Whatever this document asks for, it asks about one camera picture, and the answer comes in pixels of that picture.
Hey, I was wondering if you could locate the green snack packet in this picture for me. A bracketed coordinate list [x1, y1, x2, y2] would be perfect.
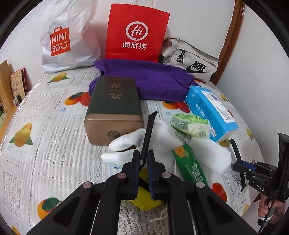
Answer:
[171, 144, 208, 185]

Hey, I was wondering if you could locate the white sponge block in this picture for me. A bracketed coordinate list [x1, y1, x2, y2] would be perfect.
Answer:
[189, 137, 232, 175]

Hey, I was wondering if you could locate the blue tissue pack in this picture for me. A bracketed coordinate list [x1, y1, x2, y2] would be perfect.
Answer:
[185, 86, 239, 142]

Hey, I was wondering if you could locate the black watch strap buckle half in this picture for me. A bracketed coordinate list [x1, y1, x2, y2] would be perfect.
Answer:
[140, 111, 158, 170]

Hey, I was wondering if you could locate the right hand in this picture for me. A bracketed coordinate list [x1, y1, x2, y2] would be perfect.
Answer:
[258, 195, 286, 224]

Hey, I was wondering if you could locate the yellow sponge cloth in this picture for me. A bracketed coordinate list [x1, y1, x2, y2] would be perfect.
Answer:
[130, 168, 164, 211]

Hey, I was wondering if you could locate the fruit print tablecloth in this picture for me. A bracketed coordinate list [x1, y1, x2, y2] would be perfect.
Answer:
[1, 67, 263, 234]

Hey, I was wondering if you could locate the green wet wipes pack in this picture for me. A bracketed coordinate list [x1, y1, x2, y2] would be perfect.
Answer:
[171, 114, 211, 138]

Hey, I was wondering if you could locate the white sock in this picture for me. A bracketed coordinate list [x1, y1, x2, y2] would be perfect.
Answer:
[101, 120, 183, 179]

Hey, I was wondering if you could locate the dark green gold tea box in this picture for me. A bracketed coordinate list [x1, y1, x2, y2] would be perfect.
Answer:
[84, 76, 144, 146]

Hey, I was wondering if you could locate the purple towel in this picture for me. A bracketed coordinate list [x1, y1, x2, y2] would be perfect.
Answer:
[94, 59, 198, 102]

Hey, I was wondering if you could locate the wooden chair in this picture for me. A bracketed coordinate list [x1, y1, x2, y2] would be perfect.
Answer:
[0, 60, 16, 140]

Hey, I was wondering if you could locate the beige Nike pouch bag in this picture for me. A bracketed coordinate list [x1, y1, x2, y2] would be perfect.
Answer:
[159, 37, 219, 83]

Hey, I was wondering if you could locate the white Miniso plastic bag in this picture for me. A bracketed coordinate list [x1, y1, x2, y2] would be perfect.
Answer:
[40, 1, 101, 73]

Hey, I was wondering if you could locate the red Haidilao paper bag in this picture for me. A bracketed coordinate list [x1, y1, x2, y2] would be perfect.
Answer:
[105, 2, 170, 62]

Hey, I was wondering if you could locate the brown wooden door frame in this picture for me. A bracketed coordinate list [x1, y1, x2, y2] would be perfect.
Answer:
[210, 0, 245, 85]

